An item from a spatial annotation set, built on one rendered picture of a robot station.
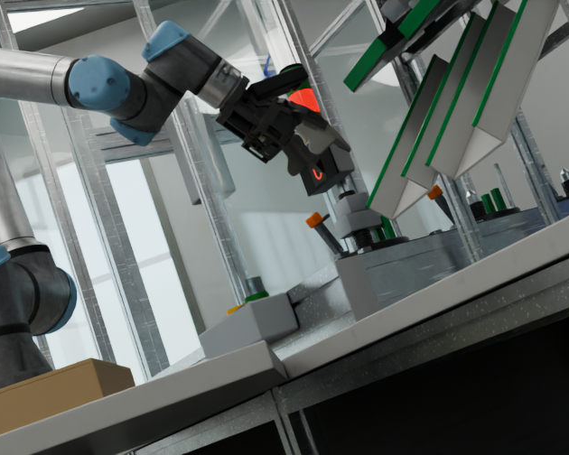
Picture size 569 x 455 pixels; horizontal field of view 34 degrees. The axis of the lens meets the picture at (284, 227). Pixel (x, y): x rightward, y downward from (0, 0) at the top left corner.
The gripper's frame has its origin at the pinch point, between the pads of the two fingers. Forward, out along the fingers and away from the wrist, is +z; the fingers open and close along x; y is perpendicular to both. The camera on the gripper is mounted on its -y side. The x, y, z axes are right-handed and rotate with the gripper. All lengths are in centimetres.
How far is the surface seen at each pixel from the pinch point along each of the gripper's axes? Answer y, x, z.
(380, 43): 5.2, 32.8, -9.3
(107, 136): -38, -105, -35
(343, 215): 8.7, -0.1, 6.2
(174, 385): 61, 37, -12
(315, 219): 13.3, 1.0, 2.1
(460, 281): 41, 49, 6
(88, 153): -30, -105, -36
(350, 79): 3.7, 21.9, -8.2
